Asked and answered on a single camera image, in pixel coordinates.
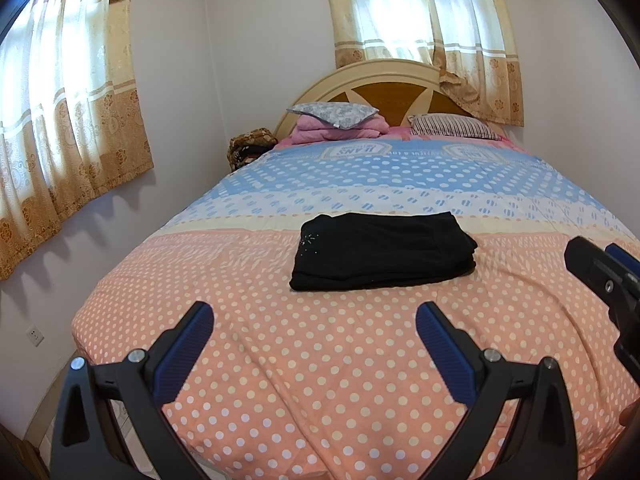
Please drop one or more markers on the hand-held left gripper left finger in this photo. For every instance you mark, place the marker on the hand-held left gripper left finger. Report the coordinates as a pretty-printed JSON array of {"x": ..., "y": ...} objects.
[{"x": 182, "y": 355}]

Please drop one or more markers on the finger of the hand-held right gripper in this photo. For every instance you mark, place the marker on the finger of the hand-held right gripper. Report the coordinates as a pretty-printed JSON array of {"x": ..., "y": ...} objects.
[
  {"x": 625, "y": 257},
  {"x": 592, "y": 270}
]

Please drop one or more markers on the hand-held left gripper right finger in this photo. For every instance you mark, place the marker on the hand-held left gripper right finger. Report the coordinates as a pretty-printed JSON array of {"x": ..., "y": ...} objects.
[{"x": 445, "y": 350}]

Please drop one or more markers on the black pants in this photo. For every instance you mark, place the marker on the black pants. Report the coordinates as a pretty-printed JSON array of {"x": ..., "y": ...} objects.
[{"x": 375, "y": 250}]

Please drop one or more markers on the polka dot bedspread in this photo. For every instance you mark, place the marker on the polka dot bedspread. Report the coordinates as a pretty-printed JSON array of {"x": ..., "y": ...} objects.
[{"x": 350, "y": 360}]

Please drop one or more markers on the striped pillow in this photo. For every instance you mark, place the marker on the striped pillow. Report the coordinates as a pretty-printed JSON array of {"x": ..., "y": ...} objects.
[{"x": 450, "y": 125}]

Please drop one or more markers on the brown patterned bag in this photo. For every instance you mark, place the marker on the brown patterned bag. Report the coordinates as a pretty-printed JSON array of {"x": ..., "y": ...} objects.
[{"x": 250, "y": 147}]

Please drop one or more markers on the pink bed sheet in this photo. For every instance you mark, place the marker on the pink bed sheet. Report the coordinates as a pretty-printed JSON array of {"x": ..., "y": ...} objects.
[{"x": 395, "y": 136}]

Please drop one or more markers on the pink folded blanket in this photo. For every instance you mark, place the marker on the pink folded blanket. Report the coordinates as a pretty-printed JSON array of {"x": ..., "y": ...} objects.
[{"x": 325, "y": 134}]

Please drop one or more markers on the grey floral pillow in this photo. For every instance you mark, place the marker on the grey floral pillow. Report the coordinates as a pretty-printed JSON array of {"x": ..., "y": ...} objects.
[{"x": 330, "y": 112}]

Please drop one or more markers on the beige floral curtain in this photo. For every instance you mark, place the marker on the beige floral curtain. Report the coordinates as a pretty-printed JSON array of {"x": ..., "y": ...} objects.
[
  {"x": 400, "y": 10},
  {"x": 75, "y": 110}
]

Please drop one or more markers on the cream wooden headboard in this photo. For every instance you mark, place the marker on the cream wooden headboard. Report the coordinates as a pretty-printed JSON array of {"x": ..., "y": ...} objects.
[{"x": 380, "y": 72}]

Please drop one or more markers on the white wall socket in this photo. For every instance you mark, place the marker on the white wall socket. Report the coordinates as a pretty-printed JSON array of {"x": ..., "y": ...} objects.
[{"x": 35, "y": 336}]

